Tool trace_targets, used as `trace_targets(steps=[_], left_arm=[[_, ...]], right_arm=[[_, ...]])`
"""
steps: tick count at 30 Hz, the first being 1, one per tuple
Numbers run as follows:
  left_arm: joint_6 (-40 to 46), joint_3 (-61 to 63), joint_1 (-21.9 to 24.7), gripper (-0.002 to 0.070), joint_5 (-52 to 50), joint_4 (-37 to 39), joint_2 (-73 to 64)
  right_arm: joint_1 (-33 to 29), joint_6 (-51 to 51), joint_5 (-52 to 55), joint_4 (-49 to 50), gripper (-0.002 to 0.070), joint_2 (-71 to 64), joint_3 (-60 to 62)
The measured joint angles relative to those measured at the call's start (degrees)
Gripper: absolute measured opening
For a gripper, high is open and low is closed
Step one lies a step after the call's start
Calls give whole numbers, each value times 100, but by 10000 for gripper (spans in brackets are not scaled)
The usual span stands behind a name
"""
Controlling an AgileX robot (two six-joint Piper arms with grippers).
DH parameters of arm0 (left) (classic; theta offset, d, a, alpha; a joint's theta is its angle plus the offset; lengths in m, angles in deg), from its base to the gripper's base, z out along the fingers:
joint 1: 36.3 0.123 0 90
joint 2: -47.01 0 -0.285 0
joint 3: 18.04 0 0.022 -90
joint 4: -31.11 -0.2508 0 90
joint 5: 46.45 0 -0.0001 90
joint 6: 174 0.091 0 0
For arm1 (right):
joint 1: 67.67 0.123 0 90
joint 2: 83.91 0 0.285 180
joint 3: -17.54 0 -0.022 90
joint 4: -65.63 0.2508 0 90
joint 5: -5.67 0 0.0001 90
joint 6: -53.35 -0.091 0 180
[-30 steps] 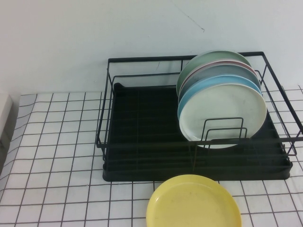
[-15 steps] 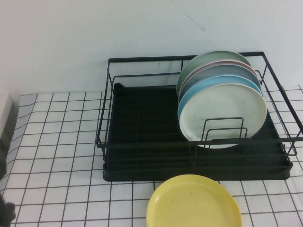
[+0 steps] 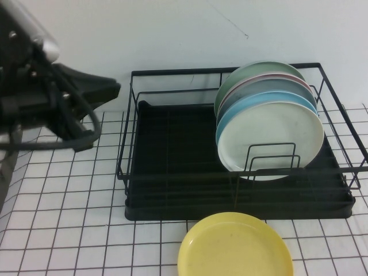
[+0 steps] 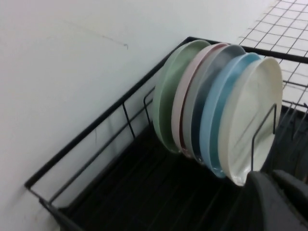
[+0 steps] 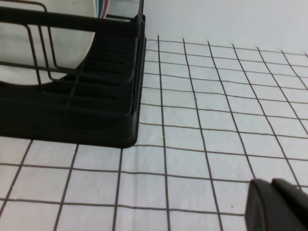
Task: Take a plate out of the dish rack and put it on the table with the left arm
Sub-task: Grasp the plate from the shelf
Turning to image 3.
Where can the blue plate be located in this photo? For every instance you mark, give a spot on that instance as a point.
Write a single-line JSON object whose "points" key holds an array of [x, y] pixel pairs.
{"points": [[230, 115]]}

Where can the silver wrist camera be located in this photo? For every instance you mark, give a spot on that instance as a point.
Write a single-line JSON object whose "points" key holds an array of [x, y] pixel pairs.
{"points": [[46, 40]]}

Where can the green plate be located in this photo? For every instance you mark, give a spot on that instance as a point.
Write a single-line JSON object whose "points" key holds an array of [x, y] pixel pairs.
{"points": [[233, 77]]}

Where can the white black-checked tablecloth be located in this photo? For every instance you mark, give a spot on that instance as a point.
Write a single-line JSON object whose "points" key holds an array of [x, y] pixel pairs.
{"points": [[72, 201]]}

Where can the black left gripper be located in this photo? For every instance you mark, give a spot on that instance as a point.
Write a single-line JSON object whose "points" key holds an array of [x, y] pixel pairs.
{"points": [[28, 106]]}

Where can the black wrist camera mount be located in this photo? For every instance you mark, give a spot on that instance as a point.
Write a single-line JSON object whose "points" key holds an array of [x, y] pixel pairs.
{"points": [[14, 57]]}

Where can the white plate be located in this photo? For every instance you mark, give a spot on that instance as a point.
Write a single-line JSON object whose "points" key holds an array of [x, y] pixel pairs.
{"points": [[258, 129]]}

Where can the grey plate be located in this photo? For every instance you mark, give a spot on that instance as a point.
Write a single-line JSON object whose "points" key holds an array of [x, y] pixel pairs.
{"points": [[273, 86]]}

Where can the black plastic drip tray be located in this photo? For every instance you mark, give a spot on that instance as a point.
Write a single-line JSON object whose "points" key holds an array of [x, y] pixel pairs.
{"points": [[178, 138]]}

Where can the pink plate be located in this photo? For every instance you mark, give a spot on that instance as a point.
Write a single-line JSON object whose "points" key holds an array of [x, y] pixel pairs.
{"points": [[284, 76]]}

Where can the yellow plate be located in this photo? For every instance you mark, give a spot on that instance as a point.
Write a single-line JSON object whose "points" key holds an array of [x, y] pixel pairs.
{"points": [[235, 247]]}

